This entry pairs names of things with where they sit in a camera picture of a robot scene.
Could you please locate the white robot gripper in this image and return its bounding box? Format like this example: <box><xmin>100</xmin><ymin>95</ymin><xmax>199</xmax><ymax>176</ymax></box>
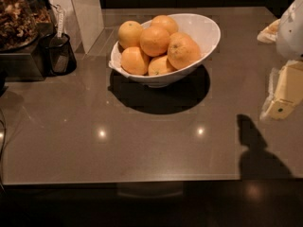
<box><xmin>257</xmin><ymin>0</ymin><xmax>303</xmax><ymax>120</ymax></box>

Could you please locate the white ceramic bowl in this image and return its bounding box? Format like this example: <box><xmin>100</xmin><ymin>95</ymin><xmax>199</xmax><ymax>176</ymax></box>
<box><xmin>109</xmin><ymin>13</ymin><xmax>221</xmax><ymax>88</ymax></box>

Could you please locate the black mesh cup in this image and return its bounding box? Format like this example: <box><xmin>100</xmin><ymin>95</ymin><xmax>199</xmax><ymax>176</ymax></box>
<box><xmin>39</xmin><ymin>33</ymin><xmax>77</xmax><ymax>76</ymax></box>

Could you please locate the white utensil in cup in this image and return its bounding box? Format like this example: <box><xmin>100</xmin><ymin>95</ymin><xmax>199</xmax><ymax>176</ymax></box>
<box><xmin>54</xmin><ymin>5</ymin><xmax>64</xmax><ymax>38</ymax></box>

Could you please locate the glass jar of nuts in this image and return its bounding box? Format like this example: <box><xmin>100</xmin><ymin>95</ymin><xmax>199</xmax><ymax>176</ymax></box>
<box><xmin>0</xmin><ymin>0</ymin><xmax>51</xmax><ymax>52</ymax></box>

